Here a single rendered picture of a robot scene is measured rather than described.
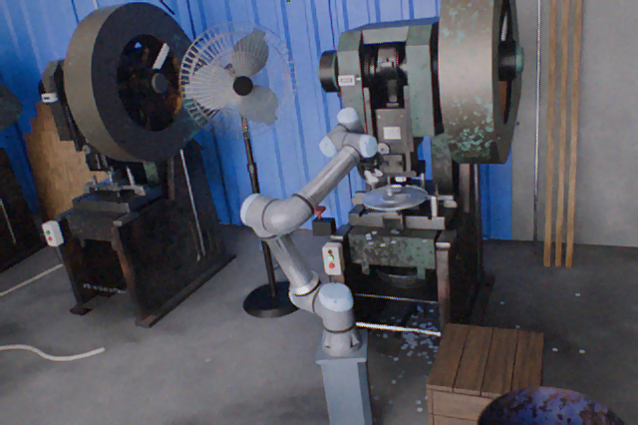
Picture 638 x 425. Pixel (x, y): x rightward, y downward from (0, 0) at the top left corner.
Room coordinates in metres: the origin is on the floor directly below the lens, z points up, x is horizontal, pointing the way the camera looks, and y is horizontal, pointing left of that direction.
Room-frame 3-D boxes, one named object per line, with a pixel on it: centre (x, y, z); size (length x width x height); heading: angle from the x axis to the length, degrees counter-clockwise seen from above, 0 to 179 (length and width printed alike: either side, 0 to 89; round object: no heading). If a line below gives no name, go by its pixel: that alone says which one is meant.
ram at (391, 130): (2.47, -0.37, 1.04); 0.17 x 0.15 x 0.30; 154
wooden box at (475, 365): (1.76, -0.54, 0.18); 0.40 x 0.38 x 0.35; 156
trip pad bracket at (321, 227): (2.44, 0.00, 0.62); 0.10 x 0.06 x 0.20; 64
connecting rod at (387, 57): (2.51, -0.38, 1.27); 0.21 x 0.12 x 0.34; 154
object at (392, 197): (2.40, -0.33, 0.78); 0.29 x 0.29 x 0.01
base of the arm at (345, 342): (1.82, -0.01, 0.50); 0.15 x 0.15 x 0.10
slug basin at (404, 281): (2.51, -0.38, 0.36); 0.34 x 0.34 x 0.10
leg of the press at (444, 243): (2.52, -0.69, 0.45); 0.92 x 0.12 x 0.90; 154
